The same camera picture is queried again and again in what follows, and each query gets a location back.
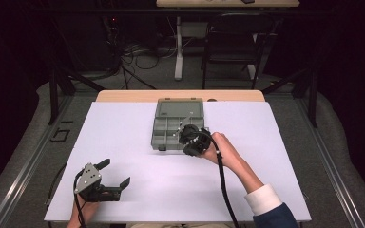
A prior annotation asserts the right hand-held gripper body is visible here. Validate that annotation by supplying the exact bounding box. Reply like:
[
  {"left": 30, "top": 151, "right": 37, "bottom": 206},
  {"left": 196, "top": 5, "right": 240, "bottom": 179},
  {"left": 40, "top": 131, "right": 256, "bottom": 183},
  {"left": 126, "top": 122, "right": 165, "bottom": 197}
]
[{"left": 177, "top": 113, "right": 213, "bottom": 157}]

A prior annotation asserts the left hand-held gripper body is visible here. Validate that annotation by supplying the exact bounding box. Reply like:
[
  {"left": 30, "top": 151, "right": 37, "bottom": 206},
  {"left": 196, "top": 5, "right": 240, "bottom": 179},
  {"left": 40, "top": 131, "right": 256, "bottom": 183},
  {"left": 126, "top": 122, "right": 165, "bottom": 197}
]
[{"left": 73, "top": 162, "right": 122, "bottom": 203}]

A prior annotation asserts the grey-green plastic compartment box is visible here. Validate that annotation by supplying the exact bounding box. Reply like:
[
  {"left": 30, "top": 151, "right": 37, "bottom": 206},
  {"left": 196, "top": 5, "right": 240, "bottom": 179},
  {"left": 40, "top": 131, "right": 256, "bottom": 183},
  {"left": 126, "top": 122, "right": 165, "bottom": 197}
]
[{"left": 150, "top": 97, "right": 211, "bottom": 152}]

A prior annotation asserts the person's left hand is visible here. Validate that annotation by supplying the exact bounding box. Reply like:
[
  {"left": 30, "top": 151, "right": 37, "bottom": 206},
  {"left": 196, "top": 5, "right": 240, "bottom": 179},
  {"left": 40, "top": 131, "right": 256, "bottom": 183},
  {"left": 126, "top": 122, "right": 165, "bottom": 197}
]
[{"left": 70, "top": 197, "right": 101, "bottom": 224}]

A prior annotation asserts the person's right hand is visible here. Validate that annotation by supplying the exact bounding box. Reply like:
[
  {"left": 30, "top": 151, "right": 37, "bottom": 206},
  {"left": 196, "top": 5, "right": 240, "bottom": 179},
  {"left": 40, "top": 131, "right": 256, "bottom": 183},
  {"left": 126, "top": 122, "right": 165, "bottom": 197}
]
[{"left": 199, "top": 131, "right": 237, "bottom": 169}]

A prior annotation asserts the white table board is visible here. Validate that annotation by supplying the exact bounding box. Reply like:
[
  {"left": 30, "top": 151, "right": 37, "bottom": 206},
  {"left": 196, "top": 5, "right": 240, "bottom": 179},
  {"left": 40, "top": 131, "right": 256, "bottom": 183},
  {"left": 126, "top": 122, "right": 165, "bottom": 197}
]
[{"left": 43, "top": 101, "right": 312, "bottom": 223}]

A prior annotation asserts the light wooden table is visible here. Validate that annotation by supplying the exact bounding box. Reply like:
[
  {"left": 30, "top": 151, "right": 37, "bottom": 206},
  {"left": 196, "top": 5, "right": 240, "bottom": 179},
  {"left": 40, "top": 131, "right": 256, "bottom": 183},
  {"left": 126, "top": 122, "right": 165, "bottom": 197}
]
[{"left": 95, "top": 89, "right": 266, "bottom": 103}]

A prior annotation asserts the black metal stand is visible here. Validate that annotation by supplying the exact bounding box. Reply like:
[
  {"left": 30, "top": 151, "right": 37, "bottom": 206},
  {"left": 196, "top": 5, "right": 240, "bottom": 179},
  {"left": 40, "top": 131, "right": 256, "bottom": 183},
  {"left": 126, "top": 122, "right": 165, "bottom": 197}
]
[
  {"left": 48, "top": 66, "right": 106, "bottom": 126},
  {"left": 260, "top": 66, "right": 318, "bottom": 129}
]

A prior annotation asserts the wooden desk with white legs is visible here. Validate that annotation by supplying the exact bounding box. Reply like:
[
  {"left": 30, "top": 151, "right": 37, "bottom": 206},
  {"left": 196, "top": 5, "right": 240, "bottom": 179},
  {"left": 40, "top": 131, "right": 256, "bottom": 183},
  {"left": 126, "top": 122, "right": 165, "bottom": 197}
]
[{"left": 155, "top": 0, "right": 300, "bottom": 82}]

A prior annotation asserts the black folding chair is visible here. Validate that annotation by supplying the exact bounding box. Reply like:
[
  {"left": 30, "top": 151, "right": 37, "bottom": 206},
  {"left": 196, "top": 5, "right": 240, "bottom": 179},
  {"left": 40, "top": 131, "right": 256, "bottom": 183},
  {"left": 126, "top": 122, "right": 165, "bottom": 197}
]
[{"left": 201, "top": 12, "right": 276, "bottom": 90}]

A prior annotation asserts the dark equipment with red light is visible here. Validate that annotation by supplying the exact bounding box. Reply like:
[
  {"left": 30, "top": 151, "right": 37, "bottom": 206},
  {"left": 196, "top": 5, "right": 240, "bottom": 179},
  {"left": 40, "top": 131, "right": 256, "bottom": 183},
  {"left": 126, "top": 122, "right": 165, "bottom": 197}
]
[{"left": 56, "top": 12, "right": 123, "bottom": 73}]

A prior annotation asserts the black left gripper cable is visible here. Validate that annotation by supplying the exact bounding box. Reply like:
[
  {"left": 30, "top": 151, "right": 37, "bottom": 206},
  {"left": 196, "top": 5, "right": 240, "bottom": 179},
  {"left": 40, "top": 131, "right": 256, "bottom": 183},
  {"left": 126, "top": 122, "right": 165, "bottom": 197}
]
[{"left": 72, "top": 172, "right": 88, "bottom": 228}]

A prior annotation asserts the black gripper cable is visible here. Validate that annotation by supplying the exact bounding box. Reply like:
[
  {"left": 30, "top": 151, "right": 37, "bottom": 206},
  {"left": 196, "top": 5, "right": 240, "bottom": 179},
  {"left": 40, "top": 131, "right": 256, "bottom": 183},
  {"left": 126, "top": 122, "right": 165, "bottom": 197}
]
[
  {"left": 72, "top": 172, "right": 88, "bottom": 228},
  {"left": 199, "top": 130, "right": 240, "bottom": 228}
]

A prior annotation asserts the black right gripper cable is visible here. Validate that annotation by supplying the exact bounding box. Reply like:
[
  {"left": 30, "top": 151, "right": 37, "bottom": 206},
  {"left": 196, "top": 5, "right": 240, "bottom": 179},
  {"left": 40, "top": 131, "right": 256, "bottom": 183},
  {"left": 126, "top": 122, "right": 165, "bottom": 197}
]
[{"left": 199, "top": 130, "right": 240, "bottom": 228}]

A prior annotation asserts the aluminium floor rail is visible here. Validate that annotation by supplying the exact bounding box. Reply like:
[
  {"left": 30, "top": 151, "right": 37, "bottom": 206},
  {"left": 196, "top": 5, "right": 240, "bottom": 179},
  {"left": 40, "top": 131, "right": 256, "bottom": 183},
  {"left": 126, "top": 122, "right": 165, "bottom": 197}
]
[
  {"left": 0, "top": 94, "right": 74, "bottom": 228},
  {"left": 294, "top": 94, "right": 365, "bottom": 228}
]

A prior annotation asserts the tangle of floor cables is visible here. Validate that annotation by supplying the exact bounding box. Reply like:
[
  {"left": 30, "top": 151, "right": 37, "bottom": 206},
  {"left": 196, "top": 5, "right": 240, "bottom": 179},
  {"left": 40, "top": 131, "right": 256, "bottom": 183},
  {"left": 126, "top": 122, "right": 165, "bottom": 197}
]
[{"left": 118, "top": 39, "right": 180, "bottom": 90}]

